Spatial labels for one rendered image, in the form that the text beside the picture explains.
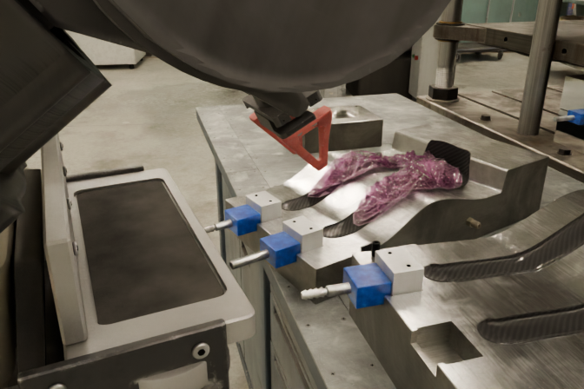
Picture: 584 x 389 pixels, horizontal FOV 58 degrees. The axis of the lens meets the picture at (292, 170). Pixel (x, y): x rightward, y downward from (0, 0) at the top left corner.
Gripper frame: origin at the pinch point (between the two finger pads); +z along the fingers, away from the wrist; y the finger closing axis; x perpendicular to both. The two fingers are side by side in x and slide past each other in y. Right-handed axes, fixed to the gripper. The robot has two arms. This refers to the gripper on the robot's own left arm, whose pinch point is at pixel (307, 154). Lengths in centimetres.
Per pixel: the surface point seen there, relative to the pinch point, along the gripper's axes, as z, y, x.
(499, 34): 38, 62, -87
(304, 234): 10.0, -0.1, 5.3
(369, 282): 7.9, -16.5, 4.7
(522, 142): 54, 36, -64
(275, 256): 10.0, -0.4, 10.3
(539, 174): 30.3, 2.0, -36.6
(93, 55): 83, 632, 8
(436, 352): 12.9, -24.5, 3.9
